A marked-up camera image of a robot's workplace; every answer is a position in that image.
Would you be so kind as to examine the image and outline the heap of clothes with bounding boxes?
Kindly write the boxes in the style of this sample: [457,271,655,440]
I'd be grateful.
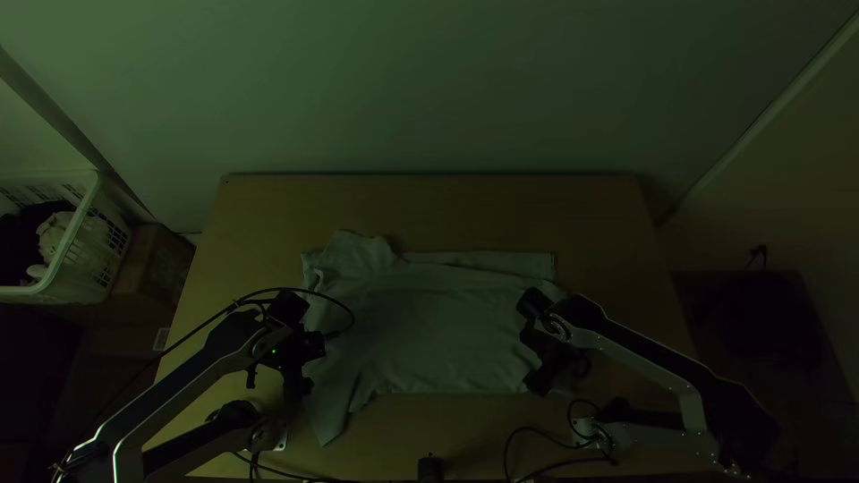
[0,199,79,288]

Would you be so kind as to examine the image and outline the white t-shirt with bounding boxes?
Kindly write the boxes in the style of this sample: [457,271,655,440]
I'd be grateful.
[300,230,569,448]

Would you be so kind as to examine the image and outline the white laundry basket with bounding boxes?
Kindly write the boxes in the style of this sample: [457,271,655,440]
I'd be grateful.
[0,170,134,305]

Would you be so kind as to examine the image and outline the black cable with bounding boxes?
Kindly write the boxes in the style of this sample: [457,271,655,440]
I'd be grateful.
[152,286,358,367]
[502,398,620,483]

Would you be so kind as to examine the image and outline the brown cardboard box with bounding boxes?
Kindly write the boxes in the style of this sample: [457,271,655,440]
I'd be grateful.
[109,222,197,318]

